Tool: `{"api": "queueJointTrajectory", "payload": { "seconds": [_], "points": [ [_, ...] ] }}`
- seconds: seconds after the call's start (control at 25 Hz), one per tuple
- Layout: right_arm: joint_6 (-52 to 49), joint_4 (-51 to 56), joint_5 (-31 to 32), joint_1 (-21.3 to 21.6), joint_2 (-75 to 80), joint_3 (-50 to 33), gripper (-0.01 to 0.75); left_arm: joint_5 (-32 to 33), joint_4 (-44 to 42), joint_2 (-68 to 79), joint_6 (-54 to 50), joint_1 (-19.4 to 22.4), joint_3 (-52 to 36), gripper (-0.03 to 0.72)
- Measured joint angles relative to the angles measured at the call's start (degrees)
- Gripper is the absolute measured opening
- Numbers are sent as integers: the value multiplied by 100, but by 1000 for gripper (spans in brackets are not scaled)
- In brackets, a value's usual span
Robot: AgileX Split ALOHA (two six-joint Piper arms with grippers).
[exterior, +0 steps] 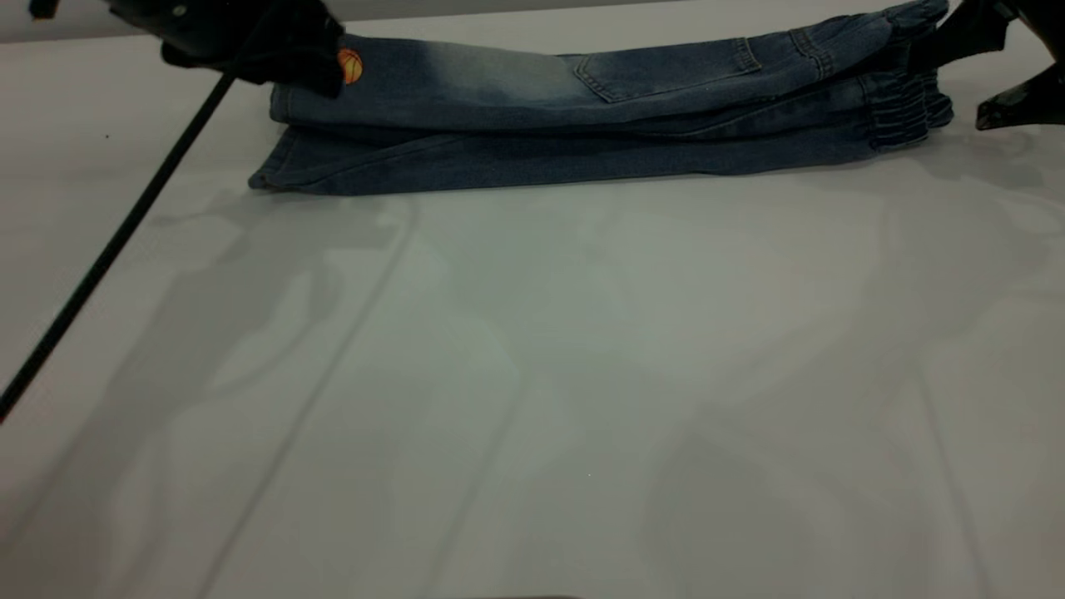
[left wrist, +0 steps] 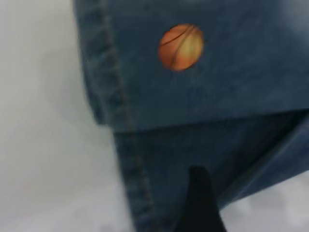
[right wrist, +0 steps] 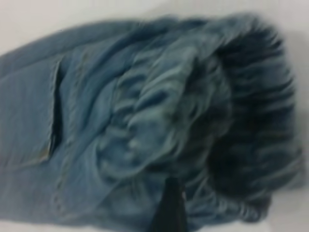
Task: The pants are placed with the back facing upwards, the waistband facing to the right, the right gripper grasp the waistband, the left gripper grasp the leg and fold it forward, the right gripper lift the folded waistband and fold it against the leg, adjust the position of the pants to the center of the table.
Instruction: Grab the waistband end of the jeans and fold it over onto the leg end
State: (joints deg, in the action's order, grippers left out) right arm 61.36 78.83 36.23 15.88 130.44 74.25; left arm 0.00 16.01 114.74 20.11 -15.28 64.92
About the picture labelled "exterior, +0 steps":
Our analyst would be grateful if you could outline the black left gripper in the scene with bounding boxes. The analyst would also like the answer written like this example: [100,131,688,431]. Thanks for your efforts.
[108,0,347,97]

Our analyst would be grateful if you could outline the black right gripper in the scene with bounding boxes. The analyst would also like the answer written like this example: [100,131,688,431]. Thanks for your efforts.
[909,0,1065,131]

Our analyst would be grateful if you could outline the blue denim pants with basketball print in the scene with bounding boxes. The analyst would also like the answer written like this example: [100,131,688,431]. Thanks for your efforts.
[248,0,955,196]

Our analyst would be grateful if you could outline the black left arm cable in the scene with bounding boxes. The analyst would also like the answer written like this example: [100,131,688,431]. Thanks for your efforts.
[0,73,236,423]

